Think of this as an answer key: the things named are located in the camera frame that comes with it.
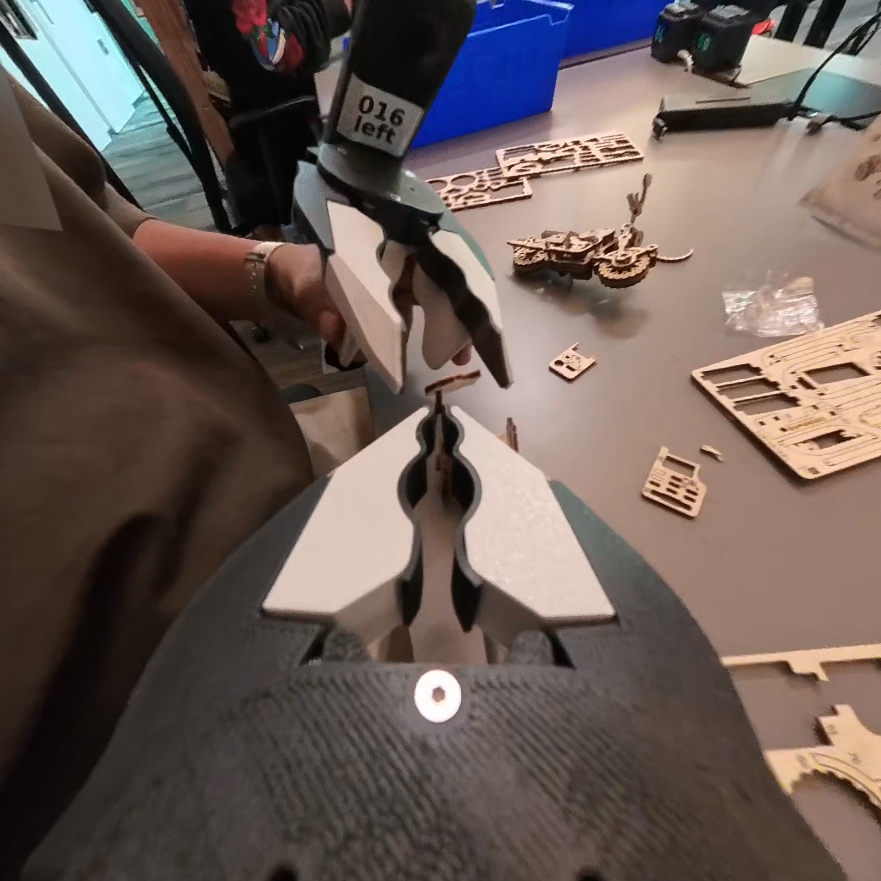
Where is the clear plastic package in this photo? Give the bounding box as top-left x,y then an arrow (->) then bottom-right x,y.
798,146 -> 881,240

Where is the wooden sheet with round holes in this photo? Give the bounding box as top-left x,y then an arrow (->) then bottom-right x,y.
427,165 -> 534,209

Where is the wooden motorcycle model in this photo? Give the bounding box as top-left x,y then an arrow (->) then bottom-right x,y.
508,173 -> 695,289

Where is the small square wooden piece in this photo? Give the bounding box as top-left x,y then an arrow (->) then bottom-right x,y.
549,343 -> 597,381

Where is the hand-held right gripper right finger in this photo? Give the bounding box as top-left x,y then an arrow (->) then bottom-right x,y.
442,405 -> 617,651

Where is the black cable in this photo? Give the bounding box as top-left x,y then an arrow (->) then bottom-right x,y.
792,14 -> 881,135

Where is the black stand tube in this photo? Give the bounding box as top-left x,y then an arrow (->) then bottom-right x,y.
89,0 -> 238,235

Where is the black battery charger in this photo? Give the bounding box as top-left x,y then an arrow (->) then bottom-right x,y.
690,6 -> 766,77
650,6 -> 710,64

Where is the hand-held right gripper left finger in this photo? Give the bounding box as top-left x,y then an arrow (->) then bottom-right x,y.
262,406 -> 441,660

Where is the black flat device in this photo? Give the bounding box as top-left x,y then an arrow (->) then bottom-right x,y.
652,95 -> 797,140

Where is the wooden sheet with toothed cutouts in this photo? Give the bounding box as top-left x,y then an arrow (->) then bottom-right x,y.
763,703 -> 881,808

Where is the wooden piece with grid holes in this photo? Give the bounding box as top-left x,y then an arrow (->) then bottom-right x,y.
642,446 -> 708,519

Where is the wooden sheet with mixed cutouts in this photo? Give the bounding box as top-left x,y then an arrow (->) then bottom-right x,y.
496,133 -> 644,180

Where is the person's left forearm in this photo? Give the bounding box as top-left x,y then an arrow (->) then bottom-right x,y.
134,220 -> 273,321

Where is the blue plastic bin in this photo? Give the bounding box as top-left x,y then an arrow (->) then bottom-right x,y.
412,0 -> 574,150
564,0 -> 672,60

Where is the small thin wooden part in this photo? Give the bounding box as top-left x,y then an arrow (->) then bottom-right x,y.
425,370 -> 483,498

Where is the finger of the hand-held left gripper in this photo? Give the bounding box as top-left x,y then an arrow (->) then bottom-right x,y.
323,200 -> 408,395
412,227 -> 515,388

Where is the large wooden parts sheet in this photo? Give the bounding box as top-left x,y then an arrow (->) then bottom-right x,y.
691,313 -> 881,480

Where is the crumpled clear plastic bag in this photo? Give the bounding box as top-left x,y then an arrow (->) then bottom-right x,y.
721,270 -> 825,339

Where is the grey desk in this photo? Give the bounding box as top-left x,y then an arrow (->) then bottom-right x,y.
313,31 -> 881,881

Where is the wooden sheet strip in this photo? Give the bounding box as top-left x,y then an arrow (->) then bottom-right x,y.
721,642 -> 881,682

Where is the person's left hand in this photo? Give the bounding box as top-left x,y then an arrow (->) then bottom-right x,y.
267,242 -> 477,367

